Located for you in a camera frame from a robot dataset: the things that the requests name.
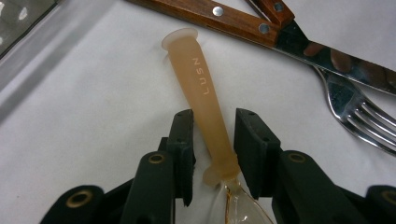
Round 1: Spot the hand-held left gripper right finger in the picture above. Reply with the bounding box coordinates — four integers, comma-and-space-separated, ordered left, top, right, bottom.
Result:
233, 107, 283, 201

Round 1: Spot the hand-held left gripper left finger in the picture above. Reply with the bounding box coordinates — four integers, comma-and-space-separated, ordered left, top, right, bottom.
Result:
158, 108, 197, 208

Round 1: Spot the clear spoon with beige handle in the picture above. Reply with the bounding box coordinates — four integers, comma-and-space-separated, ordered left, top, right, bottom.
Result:
161, 27, 276, 224

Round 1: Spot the wooden-handled steel fork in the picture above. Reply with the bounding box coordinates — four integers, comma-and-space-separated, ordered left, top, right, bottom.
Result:
245, 0, 396, 157

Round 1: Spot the wooden-handled steel knife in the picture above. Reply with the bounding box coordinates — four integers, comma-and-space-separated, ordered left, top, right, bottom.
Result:
125, 0, 396, 96

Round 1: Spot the grey transparent plastic bin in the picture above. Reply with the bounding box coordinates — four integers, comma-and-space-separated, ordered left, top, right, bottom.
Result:
0, 0, 124, 123

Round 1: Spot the white table mat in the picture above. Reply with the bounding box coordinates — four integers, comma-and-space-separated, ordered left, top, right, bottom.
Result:
0, 0, 396, 224

